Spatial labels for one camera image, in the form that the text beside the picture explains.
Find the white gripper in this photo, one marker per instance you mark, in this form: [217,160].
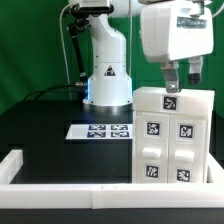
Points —
[169,32]

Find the white cabinet body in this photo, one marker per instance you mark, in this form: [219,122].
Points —
[207,141]

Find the white cabinet top box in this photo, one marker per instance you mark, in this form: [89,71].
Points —
[190,102]

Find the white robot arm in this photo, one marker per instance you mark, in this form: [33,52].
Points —
[109,87]

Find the white base tag plate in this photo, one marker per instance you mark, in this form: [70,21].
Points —
[99,131]

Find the white U-shaped obstacle fence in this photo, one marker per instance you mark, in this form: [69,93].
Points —
[105,196]

